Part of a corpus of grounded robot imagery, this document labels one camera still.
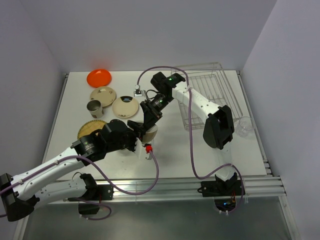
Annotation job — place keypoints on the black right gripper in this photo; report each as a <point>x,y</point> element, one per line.
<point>151,115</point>

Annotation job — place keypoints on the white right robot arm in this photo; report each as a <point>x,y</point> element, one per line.
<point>218,122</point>

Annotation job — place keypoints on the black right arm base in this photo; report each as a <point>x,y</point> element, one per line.
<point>224,194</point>

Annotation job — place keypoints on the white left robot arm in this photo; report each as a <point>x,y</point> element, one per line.
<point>22,192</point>

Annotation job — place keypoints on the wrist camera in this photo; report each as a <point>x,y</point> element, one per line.
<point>137,91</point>
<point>142,150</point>

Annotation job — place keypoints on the wire dish rack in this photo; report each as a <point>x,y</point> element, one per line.
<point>220,86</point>

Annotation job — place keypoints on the clear glass right side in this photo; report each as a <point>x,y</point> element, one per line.
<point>244,127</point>

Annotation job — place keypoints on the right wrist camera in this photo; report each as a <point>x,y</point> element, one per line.
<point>137,91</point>

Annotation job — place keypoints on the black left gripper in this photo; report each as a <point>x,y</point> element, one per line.
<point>137,127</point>

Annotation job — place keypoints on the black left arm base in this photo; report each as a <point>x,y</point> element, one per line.
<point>92,202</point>

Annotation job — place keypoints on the beige ceramic bowl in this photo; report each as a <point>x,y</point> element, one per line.
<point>150,134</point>

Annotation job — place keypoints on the yellow woven pattern plate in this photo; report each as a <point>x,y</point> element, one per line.
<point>89,127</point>

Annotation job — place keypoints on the orange plastic plate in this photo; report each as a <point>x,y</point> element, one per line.
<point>98,78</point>

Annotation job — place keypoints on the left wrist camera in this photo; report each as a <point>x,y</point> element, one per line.
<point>142,150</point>

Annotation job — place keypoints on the beige plate black spot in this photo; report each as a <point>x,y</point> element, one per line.
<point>125,107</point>

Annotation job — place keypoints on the beige floral plate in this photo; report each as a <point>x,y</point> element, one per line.
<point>105,95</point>

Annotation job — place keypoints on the metal tumbler cup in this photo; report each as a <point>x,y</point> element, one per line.
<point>95,109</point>

